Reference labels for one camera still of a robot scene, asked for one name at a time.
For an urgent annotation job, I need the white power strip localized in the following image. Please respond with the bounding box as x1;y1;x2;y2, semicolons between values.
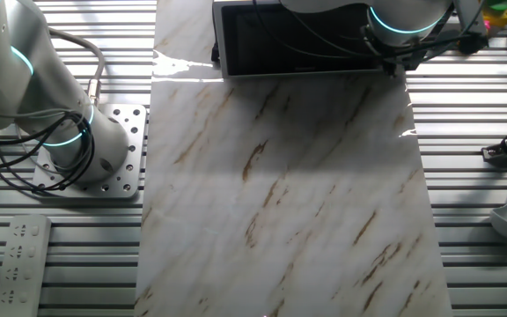
0;213;53;317

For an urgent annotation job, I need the grey robot power cable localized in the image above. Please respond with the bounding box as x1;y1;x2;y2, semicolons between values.
47;26;107;107

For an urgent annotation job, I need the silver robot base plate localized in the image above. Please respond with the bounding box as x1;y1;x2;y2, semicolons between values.
31;103;149;200

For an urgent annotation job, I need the marble pattern table mat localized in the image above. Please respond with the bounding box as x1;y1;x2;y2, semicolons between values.
133;0;455;317

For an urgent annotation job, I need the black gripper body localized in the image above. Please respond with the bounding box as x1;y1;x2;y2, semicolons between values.
378;43;413;77

